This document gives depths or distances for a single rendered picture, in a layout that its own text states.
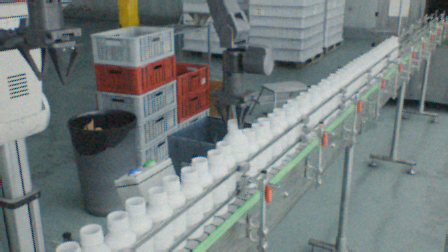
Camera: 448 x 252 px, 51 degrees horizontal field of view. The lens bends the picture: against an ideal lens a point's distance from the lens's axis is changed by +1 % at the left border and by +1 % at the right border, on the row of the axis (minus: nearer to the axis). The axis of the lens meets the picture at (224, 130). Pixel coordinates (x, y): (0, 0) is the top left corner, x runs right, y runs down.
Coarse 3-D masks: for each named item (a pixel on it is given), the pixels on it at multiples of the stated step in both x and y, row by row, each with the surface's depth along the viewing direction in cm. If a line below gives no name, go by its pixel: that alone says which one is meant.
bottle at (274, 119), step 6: (270, 114) 143; (276, 114) 143; (270, 120) 141; (276, 120) 141; (270, 126) 142; (276, 126) 141; (276, 132) 141; (282, 138) 143; (276, 144) 142; (276, 150) 143; (276, 156) 143; (276, 162) 144
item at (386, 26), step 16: (384, 0) 529; (416, 0) 513; (432, 0) 548; (384, 16) 534; (416, 16) 517; (432, 16) 553; (384, 32) 535; (432, 64) 524; (416, 80) 537; (432, 80) 528; (416, 96) 542; (432, 96) 533
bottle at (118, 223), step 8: (112, 216) 86; (120, 216) 86; (112, 224) 83; (120, 224) 83; (128, 224) 85; (112, 232) 84; (120, 232) 84; (128, 232) 85; (104, 240) 85; (112, 240) 84; (120, 240) 84; (128, 240) 84; (112, 248) 83; (120, 248) 83
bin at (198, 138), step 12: (204, 120) 211; (216, 120) 211; (180, 132) 195; (192, 132) 204; (204, 132) 213; (216, 132) 213; (168, 144) 189; (180, 144) 186; (192, 144) 183; (204, 144) 179; (180, 156) 188; (204, 156) 182; (180, 168) 190; (180, 180) 192
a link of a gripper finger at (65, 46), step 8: (32, 40) 81; (40, 40) 80; (48, 40) 80; (64, 40) 82; (72, 40) 82; (48, 48) 80; (56, 48) 79; (64, 48) 81; (72, 48) 82; (80, 48) 84; (56, 56) 80; (72, 56) 84; (56, 64) 81; (72, 64) 84; (64, 72) 83; (72, 72) 85; (64, 80) 84
